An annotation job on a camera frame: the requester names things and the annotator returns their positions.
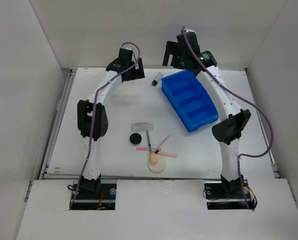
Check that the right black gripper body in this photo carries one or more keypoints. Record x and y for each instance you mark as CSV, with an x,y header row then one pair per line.
x,y
182,57

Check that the black round compact jar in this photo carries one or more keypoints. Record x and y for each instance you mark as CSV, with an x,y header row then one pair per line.
x,y
135,139

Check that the peach concealer stick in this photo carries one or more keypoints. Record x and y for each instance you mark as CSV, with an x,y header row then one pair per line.
x,y
171,155

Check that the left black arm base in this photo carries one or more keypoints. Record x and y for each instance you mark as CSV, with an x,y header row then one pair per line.
x,y
101,199

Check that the blue plastic organizer bin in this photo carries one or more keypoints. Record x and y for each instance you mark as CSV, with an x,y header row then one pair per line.
x,y
189,99

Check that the grey eyeliner pencil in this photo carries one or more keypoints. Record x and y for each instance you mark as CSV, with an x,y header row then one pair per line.
x,y
149,142

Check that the metal side rail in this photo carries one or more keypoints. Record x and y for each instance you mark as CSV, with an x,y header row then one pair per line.
x,y
57,120

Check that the clear plastic bottle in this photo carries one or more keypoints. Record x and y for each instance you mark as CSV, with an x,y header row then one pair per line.
x,y
139,126

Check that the beige round powder puff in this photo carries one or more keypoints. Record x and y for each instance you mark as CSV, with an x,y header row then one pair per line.
x,y
158,166

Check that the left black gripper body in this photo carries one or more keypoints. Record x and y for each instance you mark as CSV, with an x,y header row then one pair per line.
x,y
134,74

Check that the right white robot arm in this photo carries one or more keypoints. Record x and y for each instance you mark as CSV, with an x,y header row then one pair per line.
x,y
233,118

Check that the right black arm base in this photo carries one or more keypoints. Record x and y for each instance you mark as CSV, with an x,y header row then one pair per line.
x,y
217,199

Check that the beige makeup sponge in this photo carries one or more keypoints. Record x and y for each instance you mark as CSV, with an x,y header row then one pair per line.
x,y
153,159

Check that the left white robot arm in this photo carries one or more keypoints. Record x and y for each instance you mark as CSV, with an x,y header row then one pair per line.
x,y
92,121

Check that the small dark capped tube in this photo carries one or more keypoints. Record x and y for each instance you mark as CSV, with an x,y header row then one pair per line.
x,y
156,79

